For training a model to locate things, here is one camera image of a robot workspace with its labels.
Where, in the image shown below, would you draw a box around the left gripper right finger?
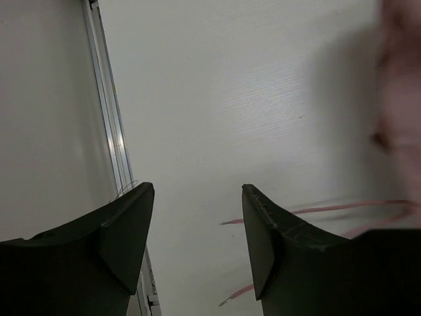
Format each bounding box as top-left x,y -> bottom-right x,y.
242,184 -> 420,316

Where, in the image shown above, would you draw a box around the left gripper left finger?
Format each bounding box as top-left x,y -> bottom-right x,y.
1,182 -> 155,315

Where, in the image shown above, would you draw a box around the aluminium left rail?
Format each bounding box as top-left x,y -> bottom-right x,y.
83,0 -> 162,316

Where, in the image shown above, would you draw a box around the pink trousers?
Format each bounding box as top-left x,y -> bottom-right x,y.
218,0 -> 421,309

